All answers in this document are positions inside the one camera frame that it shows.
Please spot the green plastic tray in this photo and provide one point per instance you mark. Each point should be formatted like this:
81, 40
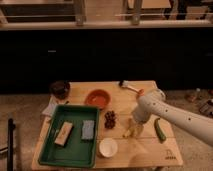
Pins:
76, 153

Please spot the red bowl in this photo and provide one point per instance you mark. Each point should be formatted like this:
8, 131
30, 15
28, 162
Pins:
98, 98

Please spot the white cloth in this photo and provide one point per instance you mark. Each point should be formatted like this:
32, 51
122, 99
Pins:
49, 110

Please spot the black chair frame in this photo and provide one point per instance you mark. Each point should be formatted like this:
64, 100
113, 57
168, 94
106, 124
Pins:
9, 148

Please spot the yellow banana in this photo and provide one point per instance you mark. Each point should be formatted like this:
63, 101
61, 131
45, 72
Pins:
130, 129

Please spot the dark brown bowl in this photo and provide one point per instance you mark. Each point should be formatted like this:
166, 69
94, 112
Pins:
60, 89

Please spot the blue sponge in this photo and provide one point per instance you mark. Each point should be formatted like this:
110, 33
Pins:
88, 129

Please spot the wooden block brush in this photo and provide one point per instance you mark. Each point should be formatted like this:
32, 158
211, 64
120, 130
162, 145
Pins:
63, 133

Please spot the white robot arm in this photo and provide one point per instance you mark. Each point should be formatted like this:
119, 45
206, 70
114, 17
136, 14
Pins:
153, 102

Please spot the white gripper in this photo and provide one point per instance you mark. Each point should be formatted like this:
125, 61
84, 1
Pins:
137, 129

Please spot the green cucumber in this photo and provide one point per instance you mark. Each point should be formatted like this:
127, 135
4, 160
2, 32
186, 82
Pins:
159, 132

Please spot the white cup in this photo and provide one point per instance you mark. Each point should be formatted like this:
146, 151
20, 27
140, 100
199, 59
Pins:
108, 147

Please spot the dark grape bunch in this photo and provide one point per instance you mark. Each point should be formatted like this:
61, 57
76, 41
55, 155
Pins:
110, 120

